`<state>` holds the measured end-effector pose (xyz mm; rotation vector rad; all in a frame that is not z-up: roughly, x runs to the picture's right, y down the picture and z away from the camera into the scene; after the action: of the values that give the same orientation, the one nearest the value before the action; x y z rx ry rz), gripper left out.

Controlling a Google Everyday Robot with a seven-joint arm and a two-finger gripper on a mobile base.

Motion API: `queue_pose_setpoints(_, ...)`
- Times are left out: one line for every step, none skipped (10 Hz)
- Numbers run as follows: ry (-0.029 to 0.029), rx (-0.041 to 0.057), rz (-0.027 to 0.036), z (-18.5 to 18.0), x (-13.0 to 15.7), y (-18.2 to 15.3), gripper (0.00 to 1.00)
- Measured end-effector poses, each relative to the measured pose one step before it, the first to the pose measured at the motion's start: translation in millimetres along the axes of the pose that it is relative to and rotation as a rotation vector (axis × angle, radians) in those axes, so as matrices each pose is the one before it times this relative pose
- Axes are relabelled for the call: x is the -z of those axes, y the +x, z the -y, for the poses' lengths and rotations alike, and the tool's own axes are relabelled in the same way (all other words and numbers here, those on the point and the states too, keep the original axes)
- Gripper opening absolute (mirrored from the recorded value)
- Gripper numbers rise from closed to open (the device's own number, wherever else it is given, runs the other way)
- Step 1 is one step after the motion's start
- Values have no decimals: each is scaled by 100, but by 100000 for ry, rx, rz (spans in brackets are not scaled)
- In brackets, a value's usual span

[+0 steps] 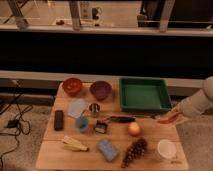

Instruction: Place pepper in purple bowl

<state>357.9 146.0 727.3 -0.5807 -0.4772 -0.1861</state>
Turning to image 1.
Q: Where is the blue sponge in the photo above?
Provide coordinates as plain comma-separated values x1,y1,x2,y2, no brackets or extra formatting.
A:
96,139,119,162

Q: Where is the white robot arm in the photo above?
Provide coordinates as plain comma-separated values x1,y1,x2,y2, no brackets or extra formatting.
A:
172,76,213,122

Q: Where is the black remote control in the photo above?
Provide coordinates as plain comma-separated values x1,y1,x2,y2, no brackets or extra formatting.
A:
54,110,64,131

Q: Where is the black cables and adapter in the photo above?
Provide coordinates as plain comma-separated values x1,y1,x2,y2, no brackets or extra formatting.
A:
0,79,34,171

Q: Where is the red bowl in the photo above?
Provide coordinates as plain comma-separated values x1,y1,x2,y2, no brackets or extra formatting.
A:
62,78,82,96

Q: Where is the green plastic tray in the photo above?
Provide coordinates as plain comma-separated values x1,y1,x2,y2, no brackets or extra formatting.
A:
119,78,172,113

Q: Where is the purple bowl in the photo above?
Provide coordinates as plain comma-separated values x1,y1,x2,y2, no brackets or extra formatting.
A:
89,81,112,100

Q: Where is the small metal cup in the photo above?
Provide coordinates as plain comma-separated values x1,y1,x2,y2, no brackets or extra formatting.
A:
89,103,100,117

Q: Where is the dark handled utensil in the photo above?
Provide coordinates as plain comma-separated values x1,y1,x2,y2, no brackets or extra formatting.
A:
102,116,135,123

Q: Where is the blue plastic cup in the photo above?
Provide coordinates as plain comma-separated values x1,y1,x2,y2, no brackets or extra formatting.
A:
75,116,89,133

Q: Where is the apple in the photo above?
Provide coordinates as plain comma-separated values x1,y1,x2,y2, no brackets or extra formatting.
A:
127,122,141,137

